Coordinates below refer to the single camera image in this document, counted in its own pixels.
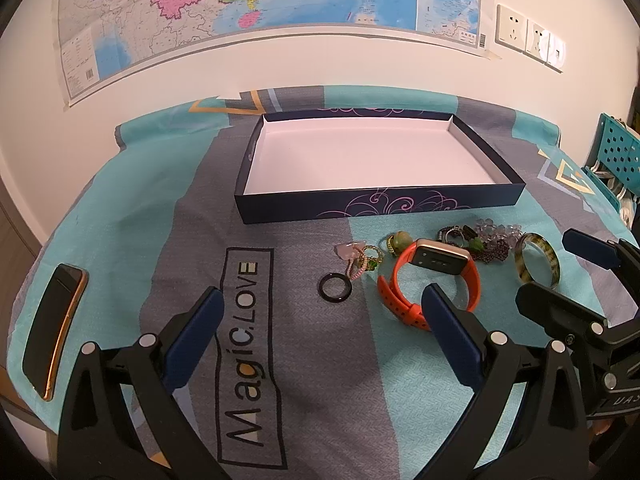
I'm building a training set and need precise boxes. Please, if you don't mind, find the gold ring with green stone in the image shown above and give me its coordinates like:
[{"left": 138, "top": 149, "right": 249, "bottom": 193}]
[{"left": 361, "top": 244, "right": 387, "bottom": 271}]

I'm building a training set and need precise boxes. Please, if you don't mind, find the clear crystal bead bracelet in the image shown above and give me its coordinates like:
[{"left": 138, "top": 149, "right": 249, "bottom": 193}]
[{"left": 472, "top": 218, "right": 523, "bottom": 248}]

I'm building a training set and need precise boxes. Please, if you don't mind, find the teal grey printed cloth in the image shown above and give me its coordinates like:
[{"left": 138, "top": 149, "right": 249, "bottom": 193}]
[{"left": 7, "top": 84, "right": 640, "bottom": 480}]

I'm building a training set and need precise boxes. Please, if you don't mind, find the smartphone with orange edge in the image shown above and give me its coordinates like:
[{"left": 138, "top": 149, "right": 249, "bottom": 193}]
[{"left": 21, "top": 262, "right": 90, "bottom": 401}]

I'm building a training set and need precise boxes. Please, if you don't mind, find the dark ring with green stone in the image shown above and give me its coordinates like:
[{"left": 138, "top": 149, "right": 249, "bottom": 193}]
[{"left": 460, "top": 224, "right": 486, "bottom": 255}]

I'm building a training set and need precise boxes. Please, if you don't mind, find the purple bead bracelet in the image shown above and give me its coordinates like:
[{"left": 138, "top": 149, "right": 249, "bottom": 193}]
[{"left": 470, "top": 240, "right": 511, "bottom": 264}]

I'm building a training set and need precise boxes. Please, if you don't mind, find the black ring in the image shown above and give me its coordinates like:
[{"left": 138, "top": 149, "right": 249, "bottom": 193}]
[{"left": 318, "top": 272, "right": 353, "bottom": 304}]

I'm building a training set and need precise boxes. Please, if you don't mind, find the blue perforated plastic basket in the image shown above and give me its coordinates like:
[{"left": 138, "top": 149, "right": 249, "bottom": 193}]
[{"left": 582, "top": 112, "right": 640, "bottom": 211}]

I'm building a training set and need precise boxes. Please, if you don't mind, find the orange smartwatch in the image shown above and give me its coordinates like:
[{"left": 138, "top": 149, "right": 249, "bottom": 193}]
[{"left": 377, "top": 238, "right": 483, "bottom": 332}]

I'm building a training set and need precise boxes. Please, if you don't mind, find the white wall socket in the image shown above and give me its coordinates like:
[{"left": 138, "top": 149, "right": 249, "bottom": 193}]
[
  {"left": 525, "top": 19, "right": 551, "bottom": 61},
  {"left": 495, "top": 4, "right": 530, "bottom": 52},
  {"left": 546, "top": 32, "right": 568, "bottom": 73}
]

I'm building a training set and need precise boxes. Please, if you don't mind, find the dark blue cardboard box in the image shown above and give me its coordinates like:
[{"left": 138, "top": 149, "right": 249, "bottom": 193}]
[{"left": 235, "top": 107, "right": 526, "bottom": 226}]

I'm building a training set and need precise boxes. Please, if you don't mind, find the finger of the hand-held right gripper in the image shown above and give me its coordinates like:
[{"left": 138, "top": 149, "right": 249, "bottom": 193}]
[
  {"left": 516, "top": 281, "right": 640, "bottom": 361},
  {"left": 562, "top": 228, "right": 640, "bottom": 281}
]

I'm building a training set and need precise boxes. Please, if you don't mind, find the tortoiseshell bangle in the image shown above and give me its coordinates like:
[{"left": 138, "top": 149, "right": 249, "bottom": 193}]
[{"left": 514, "top": 232, "right": 562, "bottom": 288}]

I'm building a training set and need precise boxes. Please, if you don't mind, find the yellow-green stone ring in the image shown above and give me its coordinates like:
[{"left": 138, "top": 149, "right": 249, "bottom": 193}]
[{"left": 385, "top": 231, "right": 413, "bottom": 256}]

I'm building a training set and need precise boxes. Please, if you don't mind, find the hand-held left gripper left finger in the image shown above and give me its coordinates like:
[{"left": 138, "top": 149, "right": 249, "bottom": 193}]
[{"left": 56, "top": 287, "right": 226, "bottom": 480}]

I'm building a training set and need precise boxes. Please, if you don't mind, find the silver ring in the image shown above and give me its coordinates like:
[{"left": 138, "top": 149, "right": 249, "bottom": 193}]
[{"left": 436, "top": 225, "right": 466, "bottom": 248}]

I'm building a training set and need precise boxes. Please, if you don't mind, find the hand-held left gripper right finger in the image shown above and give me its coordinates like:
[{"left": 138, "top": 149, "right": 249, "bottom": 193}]
[{"left": 421, "top": 282, "right": 596, "bottom": 480}]

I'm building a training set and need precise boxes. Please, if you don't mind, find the pink cord charm bracelet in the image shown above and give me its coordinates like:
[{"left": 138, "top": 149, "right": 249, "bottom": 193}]
[{"left": 336, "top": 241, "right": 368, "bottom": 281}]

